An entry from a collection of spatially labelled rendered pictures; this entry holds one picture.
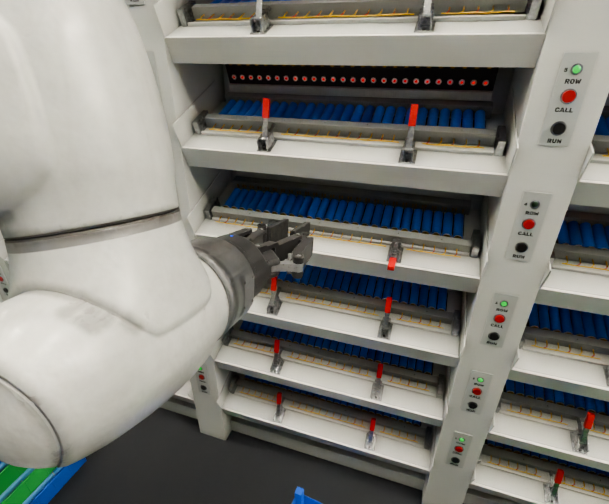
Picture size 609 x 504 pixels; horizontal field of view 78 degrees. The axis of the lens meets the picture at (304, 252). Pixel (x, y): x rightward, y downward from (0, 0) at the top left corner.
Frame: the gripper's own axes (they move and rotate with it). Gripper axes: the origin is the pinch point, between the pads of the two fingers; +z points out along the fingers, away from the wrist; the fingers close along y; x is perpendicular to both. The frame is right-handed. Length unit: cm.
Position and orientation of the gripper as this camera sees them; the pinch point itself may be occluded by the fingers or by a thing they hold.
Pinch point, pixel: (289, 234)
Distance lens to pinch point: 55.8
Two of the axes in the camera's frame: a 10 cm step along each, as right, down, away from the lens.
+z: 3.1, -2.6, 9.1
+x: 0.7, -9.5, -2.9
